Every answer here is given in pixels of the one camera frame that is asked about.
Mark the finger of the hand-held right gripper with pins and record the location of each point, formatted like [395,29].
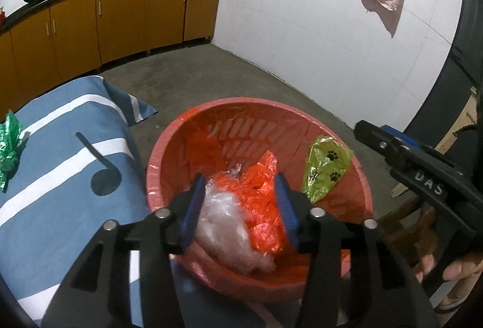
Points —
[400,137]
[371,137]

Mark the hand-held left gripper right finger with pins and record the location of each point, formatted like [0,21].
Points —
[286,211]

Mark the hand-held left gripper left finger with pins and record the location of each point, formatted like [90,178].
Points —
[190,214]

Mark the large orange plastic bag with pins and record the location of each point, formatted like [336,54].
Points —
[264,192]

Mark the whitish translucent plastic bag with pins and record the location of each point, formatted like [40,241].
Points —
[222,226]

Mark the lime green paw print bag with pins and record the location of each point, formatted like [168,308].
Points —
[326,165]

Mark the red plastic basket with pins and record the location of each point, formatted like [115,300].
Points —
[177,150]

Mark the person's right hand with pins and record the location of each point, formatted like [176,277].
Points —
[462,267]

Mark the dark wooden chair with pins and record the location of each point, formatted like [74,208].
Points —
[407,226]

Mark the light wooden plank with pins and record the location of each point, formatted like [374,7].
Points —
[458,128]

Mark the blue white striped cloth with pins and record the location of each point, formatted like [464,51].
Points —
[56,146]

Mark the green foil wrapper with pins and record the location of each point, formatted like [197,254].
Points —
[9,150]

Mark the yellow kitchen base cabinets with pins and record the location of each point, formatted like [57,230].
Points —
[120,14]

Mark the red bottle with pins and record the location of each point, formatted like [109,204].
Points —
[2,16]

